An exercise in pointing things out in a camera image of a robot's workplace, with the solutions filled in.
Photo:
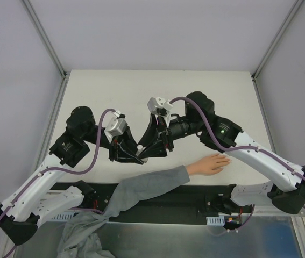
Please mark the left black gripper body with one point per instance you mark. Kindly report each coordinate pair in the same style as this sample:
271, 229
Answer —
114, 148

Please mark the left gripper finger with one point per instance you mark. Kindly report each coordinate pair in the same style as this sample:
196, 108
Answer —
126, 156
129, 144

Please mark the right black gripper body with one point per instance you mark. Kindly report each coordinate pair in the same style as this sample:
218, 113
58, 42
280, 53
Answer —
167, 136

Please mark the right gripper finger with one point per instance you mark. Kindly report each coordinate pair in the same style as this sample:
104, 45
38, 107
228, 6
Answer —
152, 148
150, 135

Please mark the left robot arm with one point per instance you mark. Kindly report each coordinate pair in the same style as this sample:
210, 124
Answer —
74, 152

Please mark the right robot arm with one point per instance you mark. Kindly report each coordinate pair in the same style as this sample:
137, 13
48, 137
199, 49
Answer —
195, 114

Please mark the mannequin hand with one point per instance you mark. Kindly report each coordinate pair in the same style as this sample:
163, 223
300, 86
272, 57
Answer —
209, 165

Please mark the grey shirt sleeve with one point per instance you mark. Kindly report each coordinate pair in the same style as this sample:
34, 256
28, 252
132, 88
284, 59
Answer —
79, 237

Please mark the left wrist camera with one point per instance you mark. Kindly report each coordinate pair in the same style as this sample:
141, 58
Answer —
116, 127

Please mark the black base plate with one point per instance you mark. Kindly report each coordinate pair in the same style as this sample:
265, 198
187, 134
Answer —
185, 205

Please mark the left aluminium frame post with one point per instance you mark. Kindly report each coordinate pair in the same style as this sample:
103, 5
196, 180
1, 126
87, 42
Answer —
33, 16

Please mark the aluminium frame post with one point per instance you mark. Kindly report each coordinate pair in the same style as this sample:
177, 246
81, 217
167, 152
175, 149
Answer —
33, 16
290, 16

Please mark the right aluminium frame post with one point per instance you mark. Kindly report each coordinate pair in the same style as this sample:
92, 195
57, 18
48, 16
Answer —
290, 16

